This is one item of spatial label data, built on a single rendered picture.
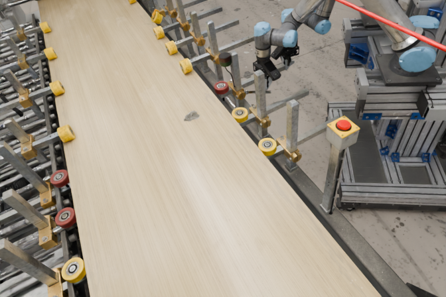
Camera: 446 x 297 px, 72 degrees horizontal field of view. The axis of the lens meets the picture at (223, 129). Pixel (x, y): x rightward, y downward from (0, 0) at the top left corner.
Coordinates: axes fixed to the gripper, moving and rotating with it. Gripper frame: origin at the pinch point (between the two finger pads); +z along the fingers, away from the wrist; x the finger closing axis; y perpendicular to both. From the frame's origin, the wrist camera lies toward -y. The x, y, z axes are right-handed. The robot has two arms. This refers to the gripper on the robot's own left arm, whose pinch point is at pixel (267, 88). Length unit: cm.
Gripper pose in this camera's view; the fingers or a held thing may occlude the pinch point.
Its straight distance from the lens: 165.7
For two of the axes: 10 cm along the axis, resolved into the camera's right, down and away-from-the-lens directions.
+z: 1.4, 6.8, 7.2
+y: -4.5, -6.0, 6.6
